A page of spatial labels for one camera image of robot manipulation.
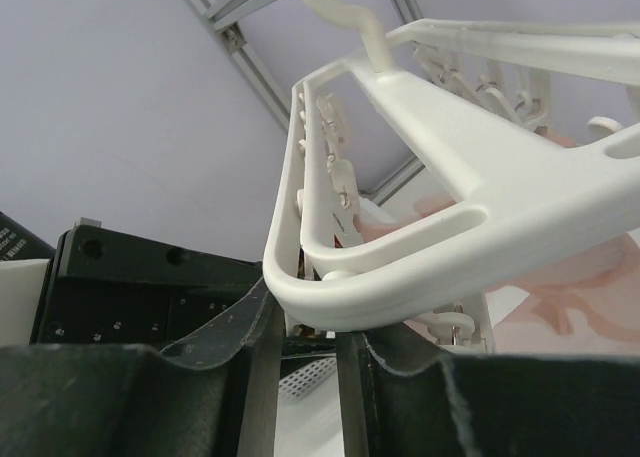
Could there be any pink sock front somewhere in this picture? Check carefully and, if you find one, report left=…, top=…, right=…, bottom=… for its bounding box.
left=409, top=131, right=640, bottom=358

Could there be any white plastic clip hanger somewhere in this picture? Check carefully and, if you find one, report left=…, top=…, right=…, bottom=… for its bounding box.
left=263, top=0, right=639, bottom=345

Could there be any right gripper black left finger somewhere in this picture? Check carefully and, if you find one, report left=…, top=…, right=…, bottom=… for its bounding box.
left=1, top=282, right=280, bottom=456

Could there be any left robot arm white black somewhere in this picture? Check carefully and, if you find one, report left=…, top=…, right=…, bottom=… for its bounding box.
left=1, top=215, right=262, bottom=347

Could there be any white plastic basket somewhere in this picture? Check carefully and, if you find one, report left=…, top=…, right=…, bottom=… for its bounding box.
left=278, top=357, right=337, bottom=403

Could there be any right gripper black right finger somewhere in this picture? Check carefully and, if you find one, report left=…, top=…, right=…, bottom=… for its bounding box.
left=336, top=324, right=639, bottom=456

